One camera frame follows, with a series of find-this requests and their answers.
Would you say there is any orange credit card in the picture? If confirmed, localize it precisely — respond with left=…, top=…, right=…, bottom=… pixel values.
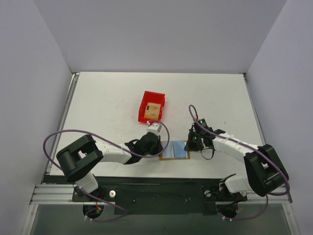
left=144, top=102, right=161, bottom=119

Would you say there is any red plastic bin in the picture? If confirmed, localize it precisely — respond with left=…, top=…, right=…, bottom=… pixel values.
left=138, top=91, right=165, bottom=123

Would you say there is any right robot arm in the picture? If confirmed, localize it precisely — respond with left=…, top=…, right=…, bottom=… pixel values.
left=185, top=119, right=290, bottom=200

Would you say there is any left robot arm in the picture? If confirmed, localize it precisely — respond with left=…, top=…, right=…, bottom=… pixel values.
left=56, top=132, right=163, bottom=202

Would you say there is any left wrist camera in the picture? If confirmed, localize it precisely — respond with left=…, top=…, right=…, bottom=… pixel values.
left=147, top=121, right=162, bottom=136

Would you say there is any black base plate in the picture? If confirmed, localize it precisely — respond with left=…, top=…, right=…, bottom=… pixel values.
left=71, top=175, right=248, bottom=216

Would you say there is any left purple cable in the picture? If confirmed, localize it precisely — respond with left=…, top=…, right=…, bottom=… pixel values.
left=43, top=119, right=170, bottom=222

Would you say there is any aluminium frame rail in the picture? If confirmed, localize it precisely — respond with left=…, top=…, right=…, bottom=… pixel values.
left=30, top=184, right=292, bottom=205

